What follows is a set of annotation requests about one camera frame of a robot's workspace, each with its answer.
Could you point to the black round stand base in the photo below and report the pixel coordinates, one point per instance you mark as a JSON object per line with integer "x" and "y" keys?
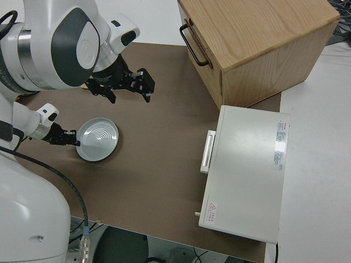
{"x": 123, "y": 246}

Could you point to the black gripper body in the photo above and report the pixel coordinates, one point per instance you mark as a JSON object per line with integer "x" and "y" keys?
{"x": 56, "y": 135}
{"x": 112, "y": 74}

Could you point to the white toaster oven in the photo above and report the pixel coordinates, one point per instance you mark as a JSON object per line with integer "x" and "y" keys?
{"x": 244, "y": 175}

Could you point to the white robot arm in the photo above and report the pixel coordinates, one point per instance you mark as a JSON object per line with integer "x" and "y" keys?
{"x": 27, "y": 117}
{"x": 68, "y": 41}

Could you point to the gray round plate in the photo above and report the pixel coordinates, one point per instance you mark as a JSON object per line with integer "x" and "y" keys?
{"x": 98, "y": 139}

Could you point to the brown table mat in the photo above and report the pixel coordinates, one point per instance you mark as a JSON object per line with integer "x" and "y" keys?
{"x": 153, "y": 164}

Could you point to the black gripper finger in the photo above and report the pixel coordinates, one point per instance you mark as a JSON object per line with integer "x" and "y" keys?
{"x": 146, "y": 82}
{"x": 72, "y": 141}
{"x": 101, "y": 89}
{"x": 70, "y": 133}

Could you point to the large wooden box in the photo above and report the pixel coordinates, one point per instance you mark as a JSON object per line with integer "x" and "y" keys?
{"x": 260, "y": 41}

